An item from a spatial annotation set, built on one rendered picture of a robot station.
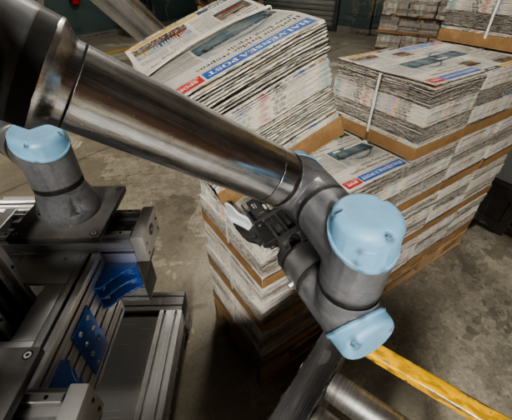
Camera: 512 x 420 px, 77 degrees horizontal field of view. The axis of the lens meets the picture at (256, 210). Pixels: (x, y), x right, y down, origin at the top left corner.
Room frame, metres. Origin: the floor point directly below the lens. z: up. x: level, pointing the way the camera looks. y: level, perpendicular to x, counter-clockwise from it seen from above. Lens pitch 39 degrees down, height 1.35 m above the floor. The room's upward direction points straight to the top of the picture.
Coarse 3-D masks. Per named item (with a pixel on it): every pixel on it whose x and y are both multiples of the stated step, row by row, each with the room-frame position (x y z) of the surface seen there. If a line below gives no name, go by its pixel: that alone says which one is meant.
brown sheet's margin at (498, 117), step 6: (498, 114) 1.17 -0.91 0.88; (504, 114) 1.20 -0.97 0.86; (486, 120) 1.13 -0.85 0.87; (492, 120) 1.16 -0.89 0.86; (498, 120) 1.19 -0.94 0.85; (468, 126) 1.06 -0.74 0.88; (474, 126) 1.09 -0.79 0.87; (480, 126) 1.11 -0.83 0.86; (486, 126) 1.14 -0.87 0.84; (468, 132) 1.07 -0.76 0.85
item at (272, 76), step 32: (256, 32) 0.62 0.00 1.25; (288, 32) 0.57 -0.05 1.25; (320, 32) 0.58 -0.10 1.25; (192, 64) 0.59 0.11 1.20; (224, 64) 0.53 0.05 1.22; (256, 64) 0.52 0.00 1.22; (288, 64) 0.55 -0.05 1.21; (320, 64) 0.58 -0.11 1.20; (192, 96) 0.48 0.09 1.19; (224, 96) 0.50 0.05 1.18; (256, 96) 0.53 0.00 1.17; (288, 96) 0.55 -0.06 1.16; (320, 96) 0.58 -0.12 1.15; (256, 128) 0.53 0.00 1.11; (288, 128) 0.55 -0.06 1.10
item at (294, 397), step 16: (320, 336) 0.32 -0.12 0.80; (320, 352) 0.29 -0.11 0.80; (336, 352) 0.29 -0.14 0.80; (304, 368) 0.26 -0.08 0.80; (320, 368) 0.26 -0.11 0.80; (336, 368) 0.26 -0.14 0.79; (304, 384) 0.23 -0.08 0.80; (320, 384) 0.23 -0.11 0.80; (288, 400) 0.21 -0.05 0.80; (304, 400) 0.21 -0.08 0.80; (320, 400) 0.22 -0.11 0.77; (272, 416) 0.19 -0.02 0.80; (288, 416) 0.19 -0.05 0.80; (304, 416) 0.19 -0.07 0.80
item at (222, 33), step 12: (264, 12) 0.72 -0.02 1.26; (228, 24) 0.72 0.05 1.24; (240, 24) 0.70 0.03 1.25; (216, 36) 0.69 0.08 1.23; (192, 48) 0.67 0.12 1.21; (204, 48) 0.65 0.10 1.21; (168, 60) 0.66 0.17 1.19; (180, 60) 0.64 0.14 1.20; (144, 72) 0.64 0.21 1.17; (156, 72) 0.63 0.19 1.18
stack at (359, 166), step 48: (336, 144) 1.02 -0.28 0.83; (480, 144) 1.18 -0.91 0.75; (384, 192) 0.85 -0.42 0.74; (240, 240) 0.66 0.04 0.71; (432, 240) 1.15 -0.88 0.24; (240, 288) 0.68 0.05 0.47; (288, 288) 0.62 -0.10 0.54; (384, 288) 1.02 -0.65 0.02; (240, 336) 0.70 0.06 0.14; (288, 336) 0.65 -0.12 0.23
